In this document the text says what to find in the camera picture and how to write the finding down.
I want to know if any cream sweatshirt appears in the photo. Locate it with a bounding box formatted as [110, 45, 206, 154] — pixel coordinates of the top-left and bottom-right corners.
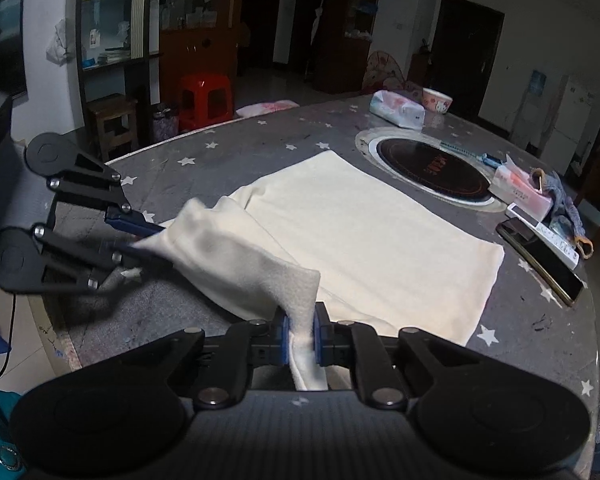
[138, 152, 505, 390]

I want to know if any folding fan decoration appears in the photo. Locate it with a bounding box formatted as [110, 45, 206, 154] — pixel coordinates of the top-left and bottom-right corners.
[362, 51, 422, 93]

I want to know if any small wooden stool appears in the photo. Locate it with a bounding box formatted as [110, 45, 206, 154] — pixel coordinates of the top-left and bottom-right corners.
[87, 93, 138, 162]

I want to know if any red plastic stool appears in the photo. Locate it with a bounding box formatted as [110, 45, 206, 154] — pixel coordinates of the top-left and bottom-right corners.
[178, 73, 234, 131]

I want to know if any pink cushion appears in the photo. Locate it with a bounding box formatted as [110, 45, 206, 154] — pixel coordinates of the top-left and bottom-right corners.
[235, 100, 299, 118]

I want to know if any round induction cooktop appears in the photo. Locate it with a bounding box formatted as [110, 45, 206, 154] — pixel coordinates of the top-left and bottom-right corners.
[355, 127, 505, 212]

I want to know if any black smartphone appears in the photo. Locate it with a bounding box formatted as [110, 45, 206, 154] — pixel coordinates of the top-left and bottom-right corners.
[495, 218, 584, 306]

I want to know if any white power strip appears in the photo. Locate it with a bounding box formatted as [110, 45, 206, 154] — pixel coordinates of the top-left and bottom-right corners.
[505, 203, 580, 270]

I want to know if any pink tissue box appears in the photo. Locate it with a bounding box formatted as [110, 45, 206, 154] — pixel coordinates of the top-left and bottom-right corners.
[489, 156, 553, 222]

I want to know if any blue comb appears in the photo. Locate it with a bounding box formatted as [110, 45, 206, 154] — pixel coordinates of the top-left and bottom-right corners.
[440, 142, 504, 169]

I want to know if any soft tissue pack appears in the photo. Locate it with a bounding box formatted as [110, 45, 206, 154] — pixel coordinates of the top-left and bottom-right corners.
[370, 90, 426, 131]

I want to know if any blue knitted cloth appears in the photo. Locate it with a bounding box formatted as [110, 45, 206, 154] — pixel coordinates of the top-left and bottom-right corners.
[530, 168, 594, 259]

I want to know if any pink cartoon bowl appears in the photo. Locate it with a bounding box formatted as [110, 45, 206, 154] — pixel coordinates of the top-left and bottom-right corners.
[422, 88, 453, 115]

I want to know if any water dispenser with bottle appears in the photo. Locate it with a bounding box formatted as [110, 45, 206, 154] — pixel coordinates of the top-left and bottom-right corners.
[510, 70, 546, 150]

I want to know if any white refrigerator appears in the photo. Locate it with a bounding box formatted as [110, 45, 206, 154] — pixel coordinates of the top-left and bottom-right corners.
[542, 76, 593, 174]

